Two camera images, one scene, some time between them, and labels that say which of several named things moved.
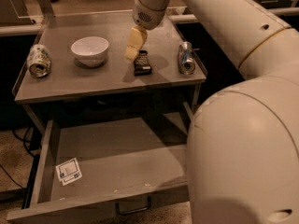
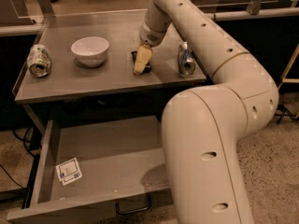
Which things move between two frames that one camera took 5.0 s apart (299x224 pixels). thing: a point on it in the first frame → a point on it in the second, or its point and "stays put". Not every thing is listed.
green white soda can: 38,60 stays put
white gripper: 149,17 → 149,35
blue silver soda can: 187,63 stays put
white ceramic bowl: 90,51 stays put
